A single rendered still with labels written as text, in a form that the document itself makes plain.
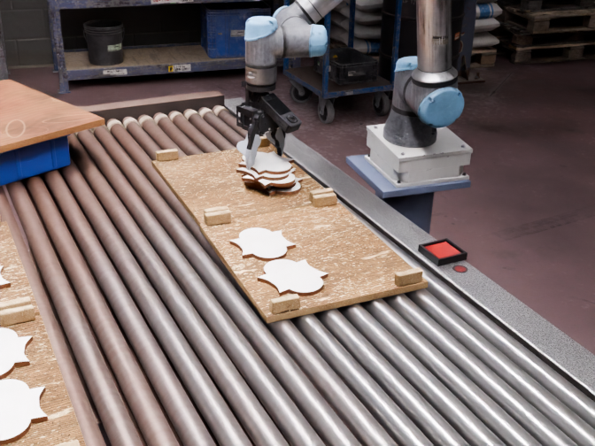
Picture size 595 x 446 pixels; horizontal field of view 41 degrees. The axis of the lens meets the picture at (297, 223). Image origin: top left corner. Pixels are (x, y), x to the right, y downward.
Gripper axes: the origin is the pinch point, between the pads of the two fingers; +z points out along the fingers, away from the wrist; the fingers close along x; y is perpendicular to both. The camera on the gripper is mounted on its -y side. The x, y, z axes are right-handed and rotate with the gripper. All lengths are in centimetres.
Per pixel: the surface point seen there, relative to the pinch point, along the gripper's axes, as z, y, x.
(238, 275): 5.5, -29.5, 36.6
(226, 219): 4.4, -10.3, 22.8
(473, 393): 7, -82, 33
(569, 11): 56, 162, -504
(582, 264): 100, -11, -190
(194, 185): 5.6, 11.3, 14.3
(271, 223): 5.6, -17.3, 15.4
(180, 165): 5.6, 24.1, 8.5
